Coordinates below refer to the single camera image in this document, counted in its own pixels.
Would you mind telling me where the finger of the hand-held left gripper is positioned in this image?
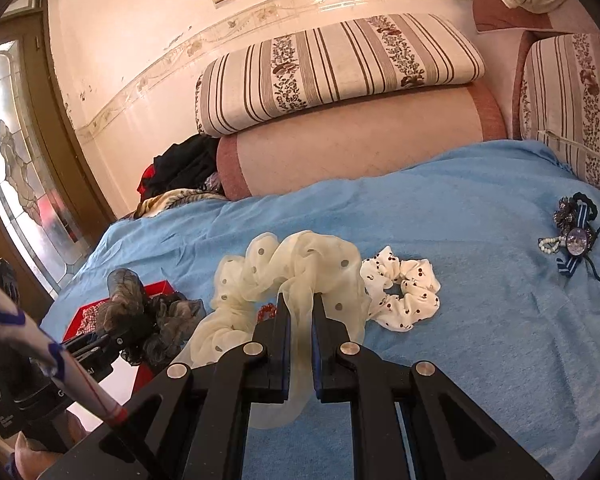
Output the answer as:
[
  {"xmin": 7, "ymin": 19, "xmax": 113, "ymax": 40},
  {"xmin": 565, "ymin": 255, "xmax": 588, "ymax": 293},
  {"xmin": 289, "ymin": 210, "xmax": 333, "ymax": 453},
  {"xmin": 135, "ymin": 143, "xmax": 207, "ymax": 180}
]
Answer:
[
  {"xmin": 67, "ymin": 342, "xmax": 128, "ymax": 368},
  {"xmin": 60, "ymin": 331, "xmax": 126, "ymax": 352}
]

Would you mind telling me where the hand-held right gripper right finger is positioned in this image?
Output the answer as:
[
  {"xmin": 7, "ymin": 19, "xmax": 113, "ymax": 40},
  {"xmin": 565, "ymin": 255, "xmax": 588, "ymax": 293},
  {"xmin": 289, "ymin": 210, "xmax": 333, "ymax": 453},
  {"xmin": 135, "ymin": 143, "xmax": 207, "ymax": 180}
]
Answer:
[{"xmin": 311, "ymin": 294, "xmax": 556, "ymax": 480}]

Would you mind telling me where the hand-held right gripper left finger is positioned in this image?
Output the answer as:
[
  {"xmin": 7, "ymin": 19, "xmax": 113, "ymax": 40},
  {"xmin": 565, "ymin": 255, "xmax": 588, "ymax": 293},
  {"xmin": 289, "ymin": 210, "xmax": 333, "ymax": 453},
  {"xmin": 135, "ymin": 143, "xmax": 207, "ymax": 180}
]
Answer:
[{"xmin": 45, "ymin": 292, "xmax": 293, "ymax": 480}]

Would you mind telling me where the red rimmed tray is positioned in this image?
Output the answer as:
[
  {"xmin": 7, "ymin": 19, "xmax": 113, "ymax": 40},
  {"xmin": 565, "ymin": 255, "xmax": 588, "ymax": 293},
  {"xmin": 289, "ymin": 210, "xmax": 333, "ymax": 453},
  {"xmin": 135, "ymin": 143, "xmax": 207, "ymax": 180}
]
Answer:
[{"xmin": 60, "ymin": 281, "xmax": 178, "ymax": 413}]

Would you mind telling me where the grey sheer scrunchie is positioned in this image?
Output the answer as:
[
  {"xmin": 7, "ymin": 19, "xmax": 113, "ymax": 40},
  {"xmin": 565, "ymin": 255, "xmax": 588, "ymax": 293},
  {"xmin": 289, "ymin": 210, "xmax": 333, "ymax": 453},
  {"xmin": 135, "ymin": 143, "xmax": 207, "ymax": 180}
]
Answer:
[{"xmin": 106, "ymin": 268, "xmax": 207, "ymax": 366}]

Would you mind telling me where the cream polka dot scrunchie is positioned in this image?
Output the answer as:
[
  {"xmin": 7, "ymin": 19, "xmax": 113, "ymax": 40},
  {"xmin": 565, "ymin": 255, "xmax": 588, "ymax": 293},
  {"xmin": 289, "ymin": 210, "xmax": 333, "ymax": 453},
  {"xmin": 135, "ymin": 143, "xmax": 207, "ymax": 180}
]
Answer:
[{"xmin": 172, "ymin": 230, "xmax": 373, "ymax": 431}]

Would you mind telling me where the white cherry print scrunchie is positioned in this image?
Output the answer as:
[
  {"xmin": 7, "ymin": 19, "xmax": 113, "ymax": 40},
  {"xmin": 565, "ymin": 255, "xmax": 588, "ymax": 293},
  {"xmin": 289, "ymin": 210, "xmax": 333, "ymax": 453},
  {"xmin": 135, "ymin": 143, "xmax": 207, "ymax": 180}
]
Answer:
[{"xmin": 360, "ymin": 246, "xmax": 442, "ymax": 333}]

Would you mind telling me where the person's left hand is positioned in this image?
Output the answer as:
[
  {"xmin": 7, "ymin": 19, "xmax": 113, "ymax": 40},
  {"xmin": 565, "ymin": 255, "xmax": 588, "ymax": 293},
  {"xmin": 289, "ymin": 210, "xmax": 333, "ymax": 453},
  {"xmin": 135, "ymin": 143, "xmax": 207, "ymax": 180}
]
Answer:
[{"xmin": 5, "ymin": 407, "xmax": 88, "ymax": 480}]

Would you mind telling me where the red striped scrunchie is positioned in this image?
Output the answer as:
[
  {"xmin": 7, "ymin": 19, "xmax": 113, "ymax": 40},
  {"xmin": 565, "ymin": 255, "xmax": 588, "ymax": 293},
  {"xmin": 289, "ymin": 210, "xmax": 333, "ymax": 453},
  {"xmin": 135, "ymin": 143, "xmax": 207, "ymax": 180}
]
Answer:
[{"xmin": 79, "ymin": 302, "xmax": 115, "ymax": 337}]

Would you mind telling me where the white striped fabric band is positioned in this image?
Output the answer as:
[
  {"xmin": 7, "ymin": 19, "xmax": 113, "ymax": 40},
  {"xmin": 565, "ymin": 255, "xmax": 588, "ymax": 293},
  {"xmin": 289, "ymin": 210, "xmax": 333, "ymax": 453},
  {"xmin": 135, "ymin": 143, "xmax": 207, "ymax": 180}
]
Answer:
[{"xmin": 0, "ymin": 265, "xmax": 128, "ymax": 423}]

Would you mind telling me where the beige patterned cloth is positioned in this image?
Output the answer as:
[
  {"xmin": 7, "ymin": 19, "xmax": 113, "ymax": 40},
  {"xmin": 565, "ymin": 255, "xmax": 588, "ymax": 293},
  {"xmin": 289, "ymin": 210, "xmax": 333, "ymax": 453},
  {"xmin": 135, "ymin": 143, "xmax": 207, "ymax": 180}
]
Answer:
[{"xmin": 132, "ymin": 187, "xmax": 226, "ymax": 218}]

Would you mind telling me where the blue blanket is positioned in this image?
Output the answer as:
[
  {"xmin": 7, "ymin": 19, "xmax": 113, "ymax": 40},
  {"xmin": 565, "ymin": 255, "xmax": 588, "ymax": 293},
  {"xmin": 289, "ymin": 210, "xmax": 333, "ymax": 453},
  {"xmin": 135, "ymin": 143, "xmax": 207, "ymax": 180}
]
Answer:
[{"xmin": 40, "ymin": 139, "xmax": 600, "ymax": 480}]

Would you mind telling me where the stained glass door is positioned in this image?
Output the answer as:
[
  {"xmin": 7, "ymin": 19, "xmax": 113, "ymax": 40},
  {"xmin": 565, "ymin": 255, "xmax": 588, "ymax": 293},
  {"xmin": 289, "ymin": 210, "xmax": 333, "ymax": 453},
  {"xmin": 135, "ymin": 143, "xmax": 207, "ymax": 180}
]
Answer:
[{"xmin": 0, "ymin": 0, "xmax": 113, "ymax": 321}]

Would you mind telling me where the black clothes pile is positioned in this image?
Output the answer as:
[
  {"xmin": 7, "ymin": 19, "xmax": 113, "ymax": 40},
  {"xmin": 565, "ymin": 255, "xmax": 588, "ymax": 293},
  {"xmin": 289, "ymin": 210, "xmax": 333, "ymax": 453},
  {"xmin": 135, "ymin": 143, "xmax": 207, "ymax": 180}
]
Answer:
[{"xmin": 147, "ymin": 134, "xmax": 223, "ymax": 198}]

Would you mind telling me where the pink sofa bolster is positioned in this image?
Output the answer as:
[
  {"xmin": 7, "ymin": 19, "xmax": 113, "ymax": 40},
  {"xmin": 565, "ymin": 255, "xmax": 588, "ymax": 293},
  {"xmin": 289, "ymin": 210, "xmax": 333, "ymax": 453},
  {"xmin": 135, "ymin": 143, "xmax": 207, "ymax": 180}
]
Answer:
[{"xmin": 216, "ymin": 82, "xmax": 508, "ymax": 201}]

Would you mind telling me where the long striped floral cushion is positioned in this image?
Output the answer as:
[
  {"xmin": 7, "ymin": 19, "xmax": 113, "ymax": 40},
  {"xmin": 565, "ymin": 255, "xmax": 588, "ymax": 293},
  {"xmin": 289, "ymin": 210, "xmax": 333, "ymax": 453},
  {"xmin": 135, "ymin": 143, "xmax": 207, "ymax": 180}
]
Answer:
[{"xmin": 195, "ymin": 14, "xmax": 487, "ymax": 137}]

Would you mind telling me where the square striped floral cushion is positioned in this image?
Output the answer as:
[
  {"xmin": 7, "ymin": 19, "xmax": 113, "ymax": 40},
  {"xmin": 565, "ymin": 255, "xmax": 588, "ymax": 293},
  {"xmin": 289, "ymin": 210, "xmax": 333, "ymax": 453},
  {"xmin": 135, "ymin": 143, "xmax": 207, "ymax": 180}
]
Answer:
[{"xmin": 520, "ymin": 32, "xmax": 600, "ymax": 191}]

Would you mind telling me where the pink sofa backrest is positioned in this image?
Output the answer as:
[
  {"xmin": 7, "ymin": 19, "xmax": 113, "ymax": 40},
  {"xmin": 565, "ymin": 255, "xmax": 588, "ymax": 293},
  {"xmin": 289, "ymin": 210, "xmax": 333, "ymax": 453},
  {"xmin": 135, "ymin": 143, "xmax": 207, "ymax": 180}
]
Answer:
[{"xmin": 472, "ymin": 0, "xmax": 600, "ymax": 142}]

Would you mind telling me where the navy bow hair tie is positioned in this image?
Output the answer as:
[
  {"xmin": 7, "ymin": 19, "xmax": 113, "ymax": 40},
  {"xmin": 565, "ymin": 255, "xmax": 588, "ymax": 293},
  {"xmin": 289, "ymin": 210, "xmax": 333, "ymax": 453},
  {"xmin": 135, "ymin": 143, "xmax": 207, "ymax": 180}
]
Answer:
[{"xmin": 552, "ymin": 191, "xmax": 600, "ymax": 282}]

